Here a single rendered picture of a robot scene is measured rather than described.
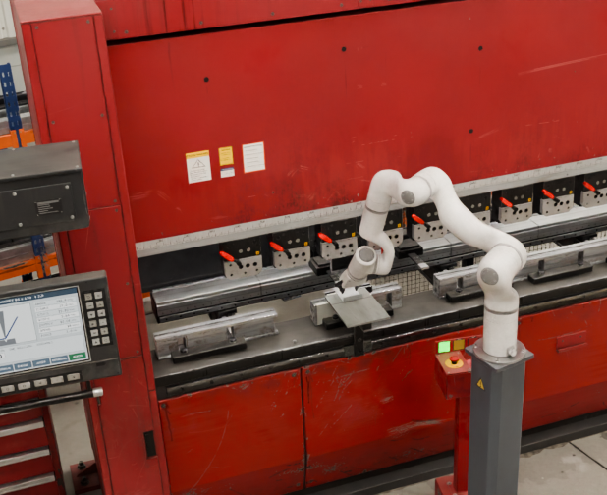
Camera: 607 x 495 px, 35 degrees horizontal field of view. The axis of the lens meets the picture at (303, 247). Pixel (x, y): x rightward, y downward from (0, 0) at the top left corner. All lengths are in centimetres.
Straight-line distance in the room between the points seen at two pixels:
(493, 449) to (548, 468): 96
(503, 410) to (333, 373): 76
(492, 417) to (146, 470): 134
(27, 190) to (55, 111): 41
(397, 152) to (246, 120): 64
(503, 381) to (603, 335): 112
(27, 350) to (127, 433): 82
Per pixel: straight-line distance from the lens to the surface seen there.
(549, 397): 460
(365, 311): 381
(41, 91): 315
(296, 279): 415
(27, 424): 408
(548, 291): 428
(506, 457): 378
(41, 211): 287
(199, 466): 404
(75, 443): 499
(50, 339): 304
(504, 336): 349
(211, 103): 347
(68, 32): 311
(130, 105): 341
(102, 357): 308
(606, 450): 482
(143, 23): 333
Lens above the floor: 292
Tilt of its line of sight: 26 degrees down
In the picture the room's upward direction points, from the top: 3 degrees counter-clockwise
